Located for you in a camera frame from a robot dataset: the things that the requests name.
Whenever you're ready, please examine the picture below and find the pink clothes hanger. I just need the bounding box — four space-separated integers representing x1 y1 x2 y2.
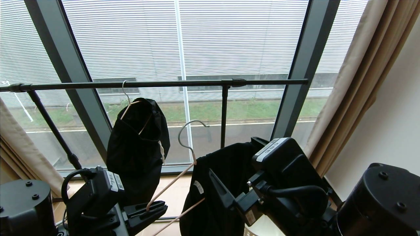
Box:
120 80 153 135
146 120 210 236

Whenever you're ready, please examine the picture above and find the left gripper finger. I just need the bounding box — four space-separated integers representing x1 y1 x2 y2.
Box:
125 201 166 215
129 206 168 230

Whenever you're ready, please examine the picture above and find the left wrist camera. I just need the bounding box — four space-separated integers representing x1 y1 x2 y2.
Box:
66 167 126 226

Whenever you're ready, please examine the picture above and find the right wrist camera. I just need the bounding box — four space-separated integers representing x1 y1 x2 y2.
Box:
251 137 329 200

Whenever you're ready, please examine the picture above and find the black cable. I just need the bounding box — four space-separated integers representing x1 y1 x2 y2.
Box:
259 184 329 217
61 168 95 197

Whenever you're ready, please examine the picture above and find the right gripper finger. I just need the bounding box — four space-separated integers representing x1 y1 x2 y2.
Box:
208 168 238 211

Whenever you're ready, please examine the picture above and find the black clothes rack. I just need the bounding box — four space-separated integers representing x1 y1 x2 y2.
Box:
0 78 309 222

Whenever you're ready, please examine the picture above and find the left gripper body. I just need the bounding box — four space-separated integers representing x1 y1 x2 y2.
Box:
66 203 132 236

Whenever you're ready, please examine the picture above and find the black t-shirt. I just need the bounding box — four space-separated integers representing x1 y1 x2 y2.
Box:
179 142 260 236

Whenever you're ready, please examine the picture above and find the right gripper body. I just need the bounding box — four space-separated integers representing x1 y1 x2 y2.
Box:
234 188 274 227

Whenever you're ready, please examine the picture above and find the black garment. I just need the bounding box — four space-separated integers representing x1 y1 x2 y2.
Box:
106 97 171 206

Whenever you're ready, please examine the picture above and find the window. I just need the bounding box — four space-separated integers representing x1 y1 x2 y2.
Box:
0 0 368 179

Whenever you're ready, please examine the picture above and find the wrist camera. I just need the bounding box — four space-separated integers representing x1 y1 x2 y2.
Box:
66 167 126 226
251 137 329 200

